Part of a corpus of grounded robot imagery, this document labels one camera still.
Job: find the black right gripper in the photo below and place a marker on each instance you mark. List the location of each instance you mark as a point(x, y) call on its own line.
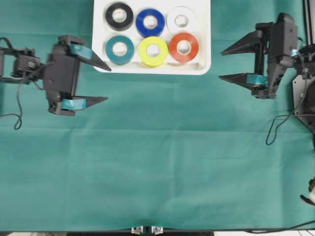
point(257, 42)

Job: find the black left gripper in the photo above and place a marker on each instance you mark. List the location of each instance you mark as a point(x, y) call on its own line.
point(87, 56)

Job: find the teal tape roll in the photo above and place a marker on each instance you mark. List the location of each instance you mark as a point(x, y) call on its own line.
point(119, 49)

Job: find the black tape roll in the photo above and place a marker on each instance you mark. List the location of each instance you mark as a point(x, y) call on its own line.
point(119, 16)

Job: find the yellow tape roll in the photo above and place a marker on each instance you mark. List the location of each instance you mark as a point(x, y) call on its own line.
point(146, 58)

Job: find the red tape roll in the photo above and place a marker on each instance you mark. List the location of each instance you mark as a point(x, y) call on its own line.
point(183, 47)

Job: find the blue tape roll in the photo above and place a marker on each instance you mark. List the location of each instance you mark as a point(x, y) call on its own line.
point(146, 32)

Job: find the white tape roll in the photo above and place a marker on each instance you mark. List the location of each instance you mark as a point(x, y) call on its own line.
point(181, 19)

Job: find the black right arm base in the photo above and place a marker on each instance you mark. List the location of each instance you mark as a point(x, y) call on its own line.
point(306, 110)

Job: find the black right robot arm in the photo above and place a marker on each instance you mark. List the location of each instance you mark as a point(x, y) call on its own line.
point(302, 62)

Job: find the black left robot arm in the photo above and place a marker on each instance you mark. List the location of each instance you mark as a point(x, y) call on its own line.
point(27, 67)

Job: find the green table cloth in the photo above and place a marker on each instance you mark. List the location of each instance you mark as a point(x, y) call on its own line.
point(183, 152)

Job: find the black white object at edge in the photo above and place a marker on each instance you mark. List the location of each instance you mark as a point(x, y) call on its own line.
point(311, 198)

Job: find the silver left table clamp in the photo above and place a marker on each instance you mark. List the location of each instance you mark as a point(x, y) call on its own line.
point(139, 230)

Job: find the silver table clamp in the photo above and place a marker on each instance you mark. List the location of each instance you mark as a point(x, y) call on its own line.
point(156, 230)
point(139, 230)

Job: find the silver right table clamp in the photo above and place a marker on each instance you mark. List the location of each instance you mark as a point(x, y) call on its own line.
point(156, 230)

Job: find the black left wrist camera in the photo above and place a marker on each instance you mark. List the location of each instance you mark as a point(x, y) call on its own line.
point(60, 78)

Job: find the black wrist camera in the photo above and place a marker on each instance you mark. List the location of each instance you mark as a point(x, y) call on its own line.
point(60, 78)
point(283, 40)

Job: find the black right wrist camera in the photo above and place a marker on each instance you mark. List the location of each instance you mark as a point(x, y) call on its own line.
point(283, 40)

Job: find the aluminium frame rail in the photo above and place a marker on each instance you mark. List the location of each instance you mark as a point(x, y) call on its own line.
point(309, 17)

